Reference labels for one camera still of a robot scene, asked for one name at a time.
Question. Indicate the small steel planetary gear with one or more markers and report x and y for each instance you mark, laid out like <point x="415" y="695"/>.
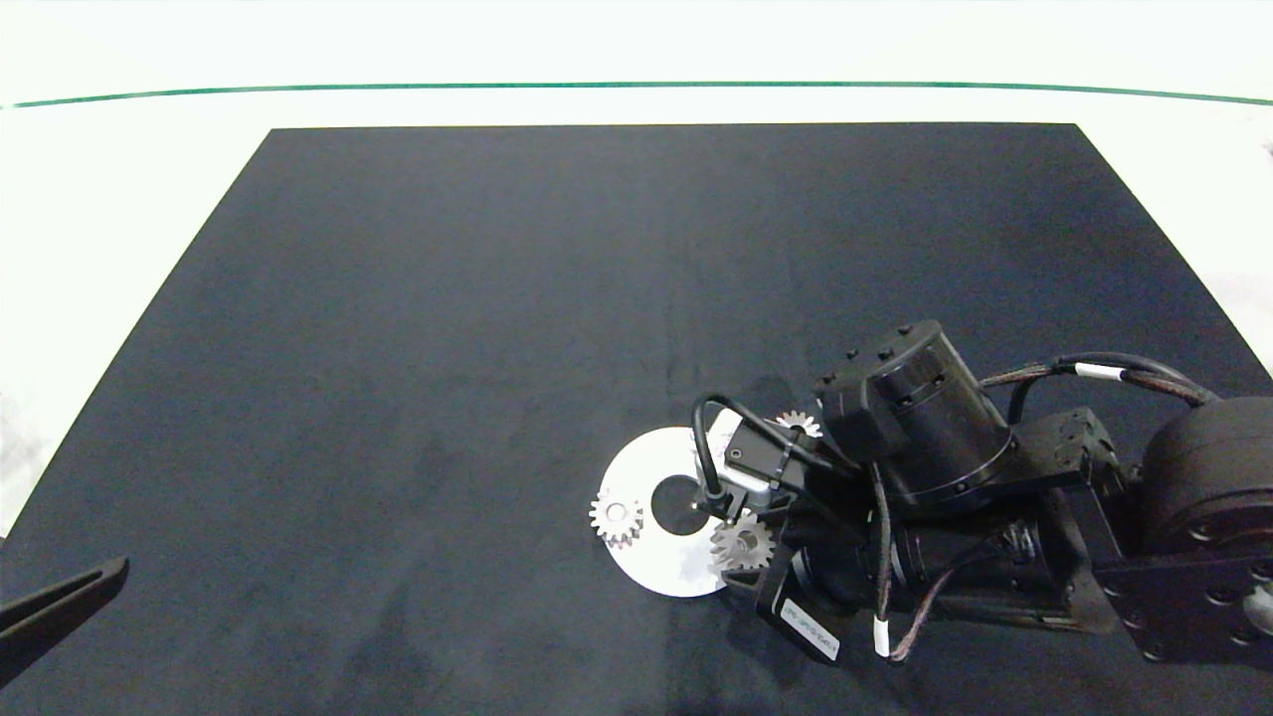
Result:
<point x="617" y="534"/>
<point x="756" y="551"/>
<point x="796" y="420"/>

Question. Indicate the dark mat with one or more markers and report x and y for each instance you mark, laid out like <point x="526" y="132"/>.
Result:
<point x="497" y="298"/>

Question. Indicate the round white carrier plate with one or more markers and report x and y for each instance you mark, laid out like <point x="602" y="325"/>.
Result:
<point x="646" y="467"/>

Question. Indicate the boxy silver wrist camera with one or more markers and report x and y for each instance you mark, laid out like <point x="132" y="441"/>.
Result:
<point x="746" y="467"/>

